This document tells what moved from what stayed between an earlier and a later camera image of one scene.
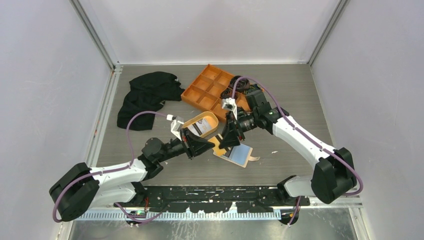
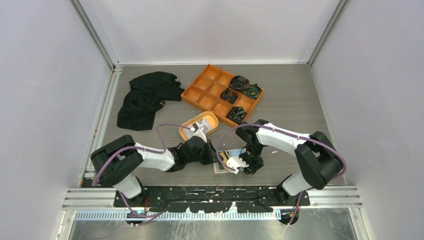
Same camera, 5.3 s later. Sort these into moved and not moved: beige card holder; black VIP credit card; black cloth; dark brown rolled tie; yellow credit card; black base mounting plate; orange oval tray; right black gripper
Moved: black VIP credit card; beige card holder; yellow credit card; right black gripper
Not moved: dark brown rolled tie; black cloth; orange oval tray; black base mounting plate
